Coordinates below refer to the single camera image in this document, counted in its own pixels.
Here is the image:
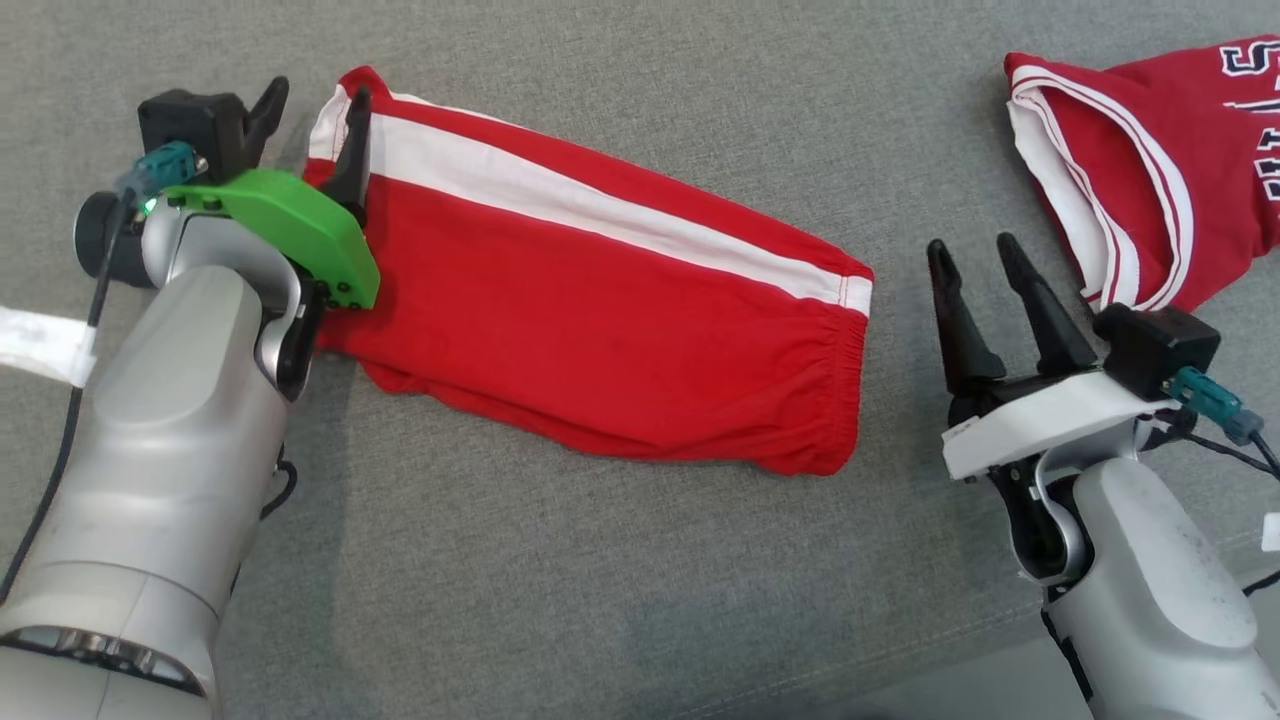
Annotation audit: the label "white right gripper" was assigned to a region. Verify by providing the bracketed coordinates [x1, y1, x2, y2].
[926, 233, 1171, 481]

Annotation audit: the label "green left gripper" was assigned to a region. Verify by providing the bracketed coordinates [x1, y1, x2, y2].
[165, 76, 381, 401]

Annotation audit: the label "red jersey with white sleeves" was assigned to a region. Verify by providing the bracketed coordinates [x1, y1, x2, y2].
[1004, 35, 1280, 313]

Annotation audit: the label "red shorts with white stripe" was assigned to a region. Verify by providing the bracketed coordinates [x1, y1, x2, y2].
[300, 66, 875, 477]

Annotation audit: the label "black left cable, teal plug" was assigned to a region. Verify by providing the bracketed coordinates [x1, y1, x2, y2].
[0, 140, 208, 601]

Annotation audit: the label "white left cable tag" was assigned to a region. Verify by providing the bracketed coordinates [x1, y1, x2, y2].
[0, 305, 98, 388]

